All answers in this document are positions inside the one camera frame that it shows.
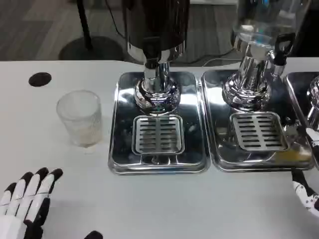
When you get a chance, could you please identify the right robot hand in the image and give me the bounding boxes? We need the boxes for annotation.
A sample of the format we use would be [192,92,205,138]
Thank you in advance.
[291,128,319,219]

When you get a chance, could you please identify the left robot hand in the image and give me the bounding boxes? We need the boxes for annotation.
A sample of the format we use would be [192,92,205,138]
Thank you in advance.
[0,167,103,239]

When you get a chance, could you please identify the clear ribbed glass cup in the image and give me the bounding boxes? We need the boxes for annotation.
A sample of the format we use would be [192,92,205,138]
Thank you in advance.
[56,90,103,148]

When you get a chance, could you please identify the black tap of dark dispenser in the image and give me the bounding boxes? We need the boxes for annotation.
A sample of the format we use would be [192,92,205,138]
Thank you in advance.
[143,36,162,69]

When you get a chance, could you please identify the slotted steel drip grid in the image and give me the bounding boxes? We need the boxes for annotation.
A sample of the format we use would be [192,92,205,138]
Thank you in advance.
[131,115,185,155]
[230,112,291,152]

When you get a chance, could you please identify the steel drip tray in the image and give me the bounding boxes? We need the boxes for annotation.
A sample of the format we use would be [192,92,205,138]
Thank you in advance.
[285,72,319,170]
[108,71,211,176]
[200,69,315,172]

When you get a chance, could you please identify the chrome dispenser base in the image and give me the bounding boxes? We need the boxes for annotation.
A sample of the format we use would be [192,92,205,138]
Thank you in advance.
[306,76,319,130]

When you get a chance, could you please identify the black round table grommet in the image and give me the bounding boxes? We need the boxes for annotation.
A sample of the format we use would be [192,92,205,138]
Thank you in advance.
[28,72,52,87]

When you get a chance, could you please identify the clear tank drink dispenser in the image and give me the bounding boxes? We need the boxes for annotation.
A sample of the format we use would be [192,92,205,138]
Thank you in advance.
[222,0,312,113]

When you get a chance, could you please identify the black tap of clear dispenser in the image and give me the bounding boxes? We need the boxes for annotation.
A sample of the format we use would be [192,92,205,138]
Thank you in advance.
[271,32,297,75]

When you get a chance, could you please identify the dark tank drink dispenser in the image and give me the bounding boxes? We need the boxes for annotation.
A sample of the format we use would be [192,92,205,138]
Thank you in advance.
[124,0,190,116]

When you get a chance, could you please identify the white floor cable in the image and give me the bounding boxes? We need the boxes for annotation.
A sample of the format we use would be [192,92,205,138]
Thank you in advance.
[203,57,240,67]

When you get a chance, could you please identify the thin black floor cable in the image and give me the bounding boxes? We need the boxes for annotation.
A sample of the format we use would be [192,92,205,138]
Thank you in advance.
[104,0,128,38]

